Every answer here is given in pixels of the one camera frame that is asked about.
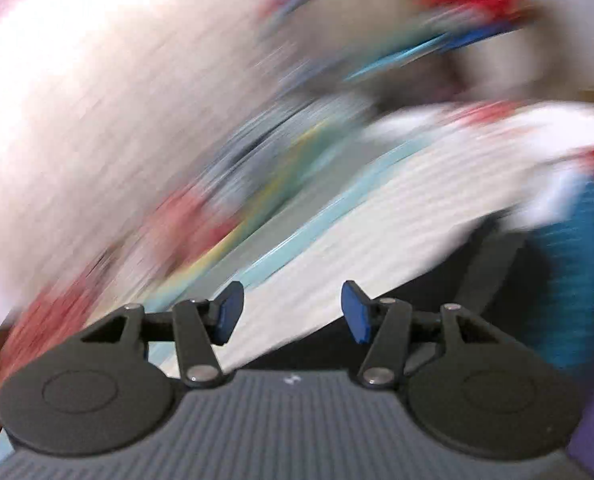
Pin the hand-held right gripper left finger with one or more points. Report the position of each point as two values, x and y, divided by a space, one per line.
228 312

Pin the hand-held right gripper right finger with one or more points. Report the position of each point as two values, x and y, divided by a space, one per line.
356 312

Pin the black pants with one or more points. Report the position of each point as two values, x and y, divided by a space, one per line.
427 300

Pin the patterned bed sheet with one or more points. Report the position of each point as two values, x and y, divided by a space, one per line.
377 220

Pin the red floral quilt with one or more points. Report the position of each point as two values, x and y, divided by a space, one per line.
197 220

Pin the white and red cloth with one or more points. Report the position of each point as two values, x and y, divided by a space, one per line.
502 135

